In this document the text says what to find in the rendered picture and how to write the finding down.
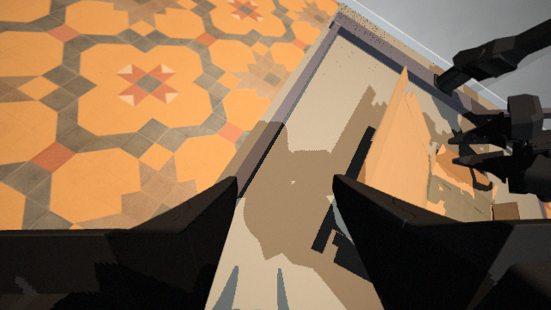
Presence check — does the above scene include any black metal overhead frame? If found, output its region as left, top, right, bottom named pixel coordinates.
left=475, top=108, right=551, bottom=120

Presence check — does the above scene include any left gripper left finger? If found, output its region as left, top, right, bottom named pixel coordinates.
left=0, top=176, right=238, bottom=310

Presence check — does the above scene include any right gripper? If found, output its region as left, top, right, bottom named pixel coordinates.
left=448, top=94, right=551, bottom=195

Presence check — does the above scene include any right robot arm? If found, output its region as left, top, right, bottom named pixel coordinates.
left=434, top=18, right=551, bottom=202

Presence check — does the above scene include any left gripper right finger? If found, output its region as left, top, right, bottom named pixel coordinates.
left=332, top=174, right=551, bottom=310

